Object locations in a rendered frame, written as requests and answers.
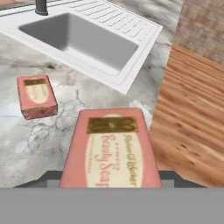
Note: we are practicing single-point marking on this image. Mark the black tap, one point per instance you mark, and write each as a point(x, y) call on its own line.
point(41, 7)

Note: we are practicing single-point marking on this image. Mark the pink bar soap box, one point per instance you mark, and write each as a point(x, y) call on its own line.
point(110, 151)
point(36, 96)

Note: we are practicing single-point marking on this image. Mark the white sink with drainboard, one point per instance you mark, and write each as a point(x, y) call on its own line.
point(87, 40)

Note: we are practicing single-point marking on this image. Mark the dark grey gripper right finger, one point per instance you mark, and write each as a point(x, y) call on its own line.
point(175, 179)

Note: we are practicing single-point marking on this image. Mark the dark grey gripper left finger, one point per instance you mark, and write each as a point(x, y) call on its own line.
point(49, 178)

